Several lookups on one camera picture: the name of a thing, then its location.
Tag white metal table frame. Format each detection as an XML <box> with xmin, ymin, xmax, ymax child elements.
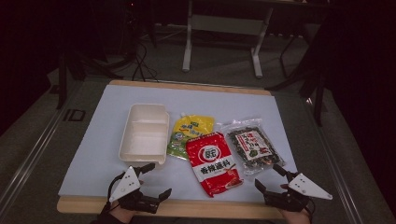
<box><xmin>181</xmin><ymin>0</ymin><xmax>276</xmax><ymax>79</ymax></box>

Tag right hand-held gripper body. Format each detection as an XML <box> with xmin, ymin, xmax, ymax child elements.
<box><xmin>263</xmin><ymin>172</ymin><xmax>333</xmax><ymax>213</ymax></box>

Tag wooden table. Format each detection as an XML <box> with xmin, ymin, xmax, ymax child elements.
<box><xmin>56</xmin><ymin>79</ymin><xmax>304</xmax><ymax>220</ymax></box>

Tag person's right hand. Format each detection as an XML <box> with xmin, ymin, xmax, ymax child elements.
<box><xmin>281</xmin><ymin>204</ymin><xmax>313</xmax><ymax>224</ymax></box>

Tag person's left hand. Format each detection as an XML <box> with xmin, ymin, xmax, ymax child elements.
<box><xmin>108</xmin><ymin>204</ymin><xmax>138</xmax><ymax>224</ymax></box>

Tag black floor cables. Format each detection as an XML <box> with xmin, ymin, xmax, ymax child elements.
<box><xmin>131</xmin><ymin>40</ymin><xmax>160</xmax><ymax>83</ymax></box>

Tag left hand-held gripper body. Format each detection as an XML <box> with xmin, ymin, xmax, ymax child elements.
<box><xmin>107</xmin><ymin>165</ymin><xmax>161</xmax><ymax>215</ymax></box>

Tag red seasoning packet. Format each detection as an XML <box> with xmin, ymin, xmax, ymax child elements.
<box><xmin>185</xmin><ymin>132</ymin><xmax>245</xmax><ymax>198</ymax></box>

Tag white divided lunch box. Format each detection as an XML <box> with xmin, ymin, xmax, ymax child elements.
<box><xmin>118</xmin><ymin>103</ymin><xmax>171</xmax><ymax>166</ymax></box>

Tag metal floor rail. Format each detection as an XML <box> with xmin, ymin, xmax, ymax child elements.
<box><xmin>0</xmin><ymin>106</ymin><xmax>74</xmax><ymax>208</ymax></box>
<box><xmin>305</xmin><ymin>98</ymin><xmax>366</xmax><ymax>224</ymax></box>

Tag black metal stand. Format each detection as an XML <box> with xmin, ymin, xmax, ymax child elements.
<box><xmin>266</xmin><ymin>29</ymin><xmax>329</xmax><ymax>128</ymax></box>
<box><xmin>55</xmin><ymin>50</ymin><xmax>123</xmax><ymax>110</ymax></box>

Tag pale blue table sheet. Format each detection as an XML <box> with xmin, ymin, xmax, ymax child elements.
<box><xmin>58</xmin><ymin>84</ymin><xmax>301</xmax><ymax>205</ymax></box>

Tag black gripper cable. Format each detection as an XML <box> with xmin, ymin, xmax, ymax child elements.
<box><xmin>106</xmin><ymin>173</ymin><xmax>126</xmax><ymax>204</ymax></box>

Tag clear dried seaweed packet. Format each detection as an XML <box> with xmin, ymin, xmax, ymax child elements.
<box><xmin>219</xmin><ymin>118</ymin><xmax>286</xmax><ymax>176</ymax></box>

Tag yellow sauce pouch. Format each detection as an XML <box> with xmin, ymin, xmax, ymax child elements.
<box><xmin>166</xmin><ymin>112</ymin><xmax>216</xmax><ymax>161</ymax></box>

